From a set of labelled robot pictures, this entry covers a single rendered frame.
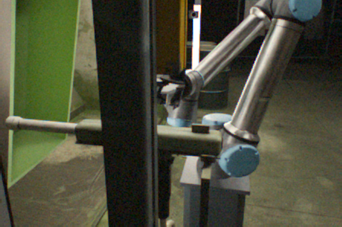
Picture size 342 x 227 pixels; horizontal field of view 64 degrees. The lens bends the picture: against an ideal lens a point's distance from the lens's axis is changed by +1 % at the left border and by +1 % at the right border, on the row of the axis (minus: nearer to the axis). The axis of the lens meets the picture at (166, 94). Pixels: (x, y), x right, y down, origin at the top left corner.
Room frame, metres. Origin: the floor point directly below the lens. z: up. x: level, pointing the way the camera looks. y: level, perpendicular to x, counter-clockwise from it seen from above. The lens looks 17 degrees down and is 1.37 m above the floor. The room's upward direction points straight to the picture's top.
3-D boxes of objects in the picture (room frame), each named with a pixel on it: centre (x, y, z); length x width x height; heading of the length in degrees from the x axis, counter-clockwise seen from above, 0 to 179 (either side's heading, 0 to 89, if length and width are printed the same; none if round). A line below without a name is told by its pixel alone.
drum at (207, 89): (3.95, -0.65, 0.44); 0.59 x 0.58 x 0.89; 2
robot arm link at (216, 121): (1.17, -0.24, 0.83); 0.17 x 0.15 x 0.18; 10
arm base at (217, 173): (1.17, -0.24, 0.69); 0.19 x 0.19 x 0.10
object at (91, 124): (0.54, 0.13, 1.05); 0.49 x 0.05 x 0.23; 78
